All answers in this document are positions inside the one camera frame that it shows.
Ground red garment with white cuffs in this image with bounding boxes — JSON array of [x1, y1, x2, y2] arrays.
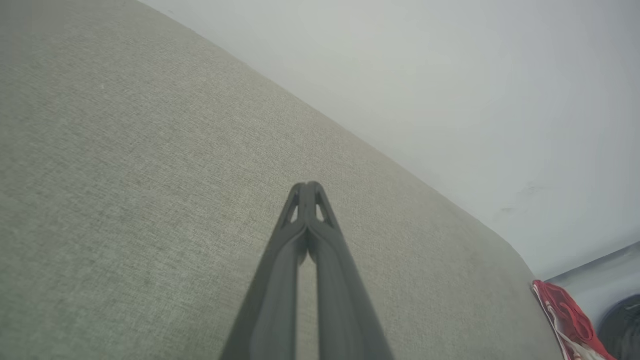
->
[[531, 279, 617, 360]]

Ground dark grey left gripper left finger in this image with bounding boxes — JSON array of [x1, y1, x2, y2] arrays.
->
[[220, 182, 309, 360]]

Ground black rounded object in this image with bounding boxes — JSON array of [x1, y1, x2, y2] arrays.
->
[[596, 294, 640, 360]]

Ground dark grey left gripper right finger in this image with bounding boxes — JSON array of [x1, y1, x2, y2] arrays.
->
[[307, 181, 396, 360]]

